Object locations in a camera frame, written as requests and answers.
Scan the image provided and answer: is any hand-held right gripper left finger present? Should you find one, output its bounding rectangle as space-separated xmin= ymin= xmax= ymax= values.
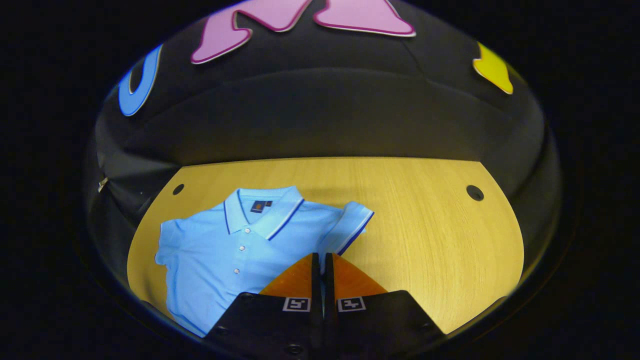
xmin=202 ymin=252 xmax=325 ymax=360

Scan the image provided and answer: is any light blue T-shirt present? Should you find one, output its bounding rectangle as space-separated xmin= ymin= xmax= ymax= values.
xmin=155 ymin=186 xmax=375 ymax=338

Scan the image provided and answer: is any black backdrop cloth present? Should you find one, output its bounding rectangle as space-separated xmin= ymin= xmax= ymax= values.
xmin=82 ymin=0 xmax=566 ymax=311

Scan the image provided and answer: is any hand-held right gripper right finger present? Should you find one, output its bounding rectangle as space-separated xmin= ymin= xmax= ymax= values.
xmin=324 ymin=252 xmax=446 ymax=360

